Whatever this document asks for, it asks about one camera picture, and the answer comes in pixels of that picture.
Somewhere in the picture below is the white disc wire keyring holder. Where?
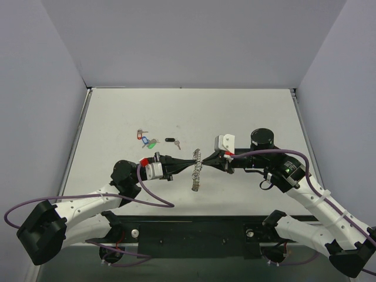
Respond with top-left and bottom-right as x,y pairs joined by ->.
192,148 -> 202,192

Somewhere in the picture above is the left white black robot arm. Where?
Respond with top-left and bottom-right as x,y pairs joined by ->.
16,153 -> 197,266

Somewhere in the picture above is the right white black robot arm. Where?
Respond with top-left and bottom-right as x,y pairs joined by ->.
202,128 -> 375,278

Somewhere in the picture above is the black tag silver key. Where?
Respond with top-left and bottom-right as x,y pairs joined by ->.
164,137 -> 181,150

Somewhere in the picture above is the green key tag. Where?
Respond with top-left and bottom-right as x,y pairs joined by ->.
147,139 -> 159,149

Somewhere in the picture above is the blue key tag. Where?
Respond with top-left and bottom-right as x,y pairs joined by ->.
142,136 -> 150,148

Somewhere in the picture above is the red tag key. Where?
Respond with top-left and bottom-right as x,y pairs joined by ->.
137,129 -> 148,140

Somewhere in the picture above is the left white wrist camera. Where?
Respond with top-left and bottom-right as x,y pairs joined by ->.
140,158 -> 163,180

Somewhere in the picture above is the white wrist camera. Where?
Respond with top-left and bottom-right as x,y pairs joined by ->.
140,158 -> 163,180
214,134 -> 235,159

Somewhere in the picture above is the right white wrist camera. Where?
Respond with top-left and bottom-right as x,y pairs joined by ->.
214,134 -> 235,159

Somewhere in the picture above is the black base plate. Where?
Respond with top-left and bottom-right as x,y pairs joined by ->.
93,216 -> 284,259

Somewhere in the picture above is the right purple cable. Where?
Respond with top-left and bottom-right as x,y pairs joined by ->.
230,149 -> 376,276

